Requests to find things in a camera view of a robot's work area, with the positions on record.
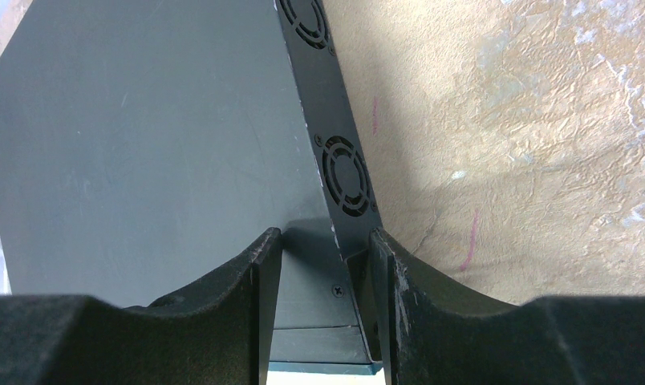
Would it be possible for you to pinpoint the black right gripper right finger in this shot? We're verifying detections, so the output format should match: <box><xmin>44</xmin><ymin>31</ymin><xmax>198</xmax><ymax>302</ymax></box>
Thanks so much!
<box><xmin>369</xmin><ymin>229</ymin><xmax>645</xmax><ymax>384</ymax></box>

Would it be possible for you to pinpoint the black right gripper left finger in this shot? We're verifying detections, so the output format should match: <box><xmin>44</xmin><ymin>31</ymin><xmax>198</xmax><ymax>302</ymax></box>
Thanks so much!
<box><xmin>0</xmin><ymin>228</ymin><xmax>282</xmax><ymax>384</ymax></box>

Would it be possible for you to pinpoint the dark grey network switch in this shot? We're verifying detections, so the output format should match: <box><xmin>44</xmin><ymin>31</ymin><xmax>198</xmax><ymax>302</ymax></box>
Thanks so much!
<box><xmin>0</xmin><ymin>1</ymin><xmax>381</xmax><ymax>375</ymax></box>

